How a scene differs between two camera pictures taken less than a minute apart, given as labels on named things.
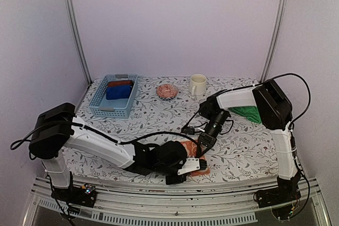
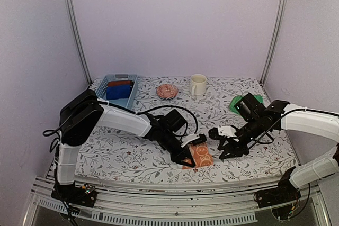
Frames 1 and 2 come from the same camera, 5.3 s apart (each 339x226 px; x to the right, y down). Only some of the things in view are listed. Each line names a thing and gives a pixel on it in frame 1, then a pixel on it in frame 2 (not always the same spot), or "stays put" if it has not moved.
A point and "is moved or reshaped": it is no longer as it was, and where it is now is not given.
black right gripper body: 220,119 to 255,128
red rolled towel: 119,83 stays put
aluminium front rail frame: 177,204 stays put
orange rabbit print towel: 191,147 is moved or reshaped
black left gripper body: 162,169 to 175,155
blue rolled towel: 118,92 stays put
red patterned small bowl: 167,92 stays put
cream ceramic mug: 199,82 stays put
